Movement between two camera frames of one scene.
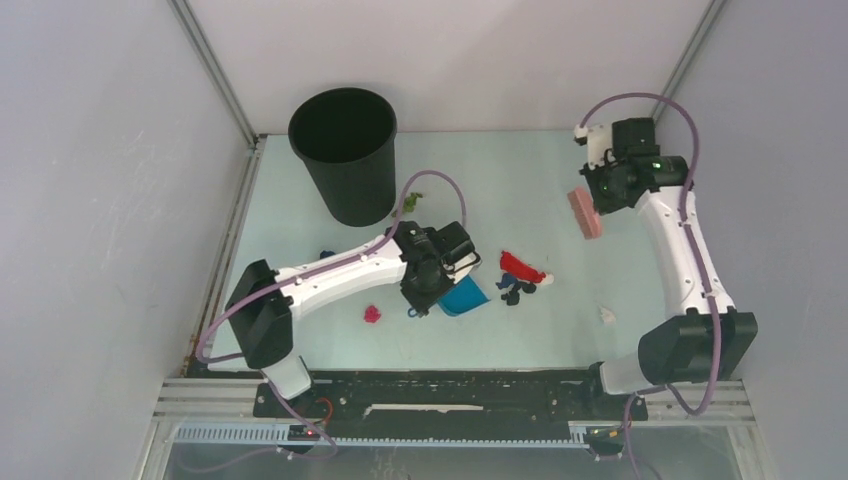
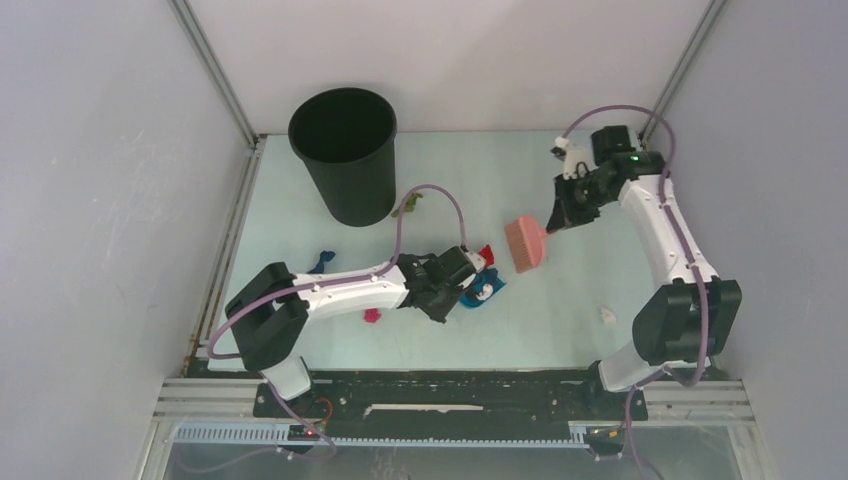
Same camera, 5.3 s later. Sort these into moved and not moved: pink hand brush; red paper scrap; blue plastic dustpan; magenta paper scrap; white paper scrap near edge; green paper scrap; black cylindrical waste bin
Moved: pink hand brush; red paper scrap; blue plastic dustpan
Not moved: black cylindrical waste bin; magenta paper scrap; green paper scrap; white paper scrap near edge
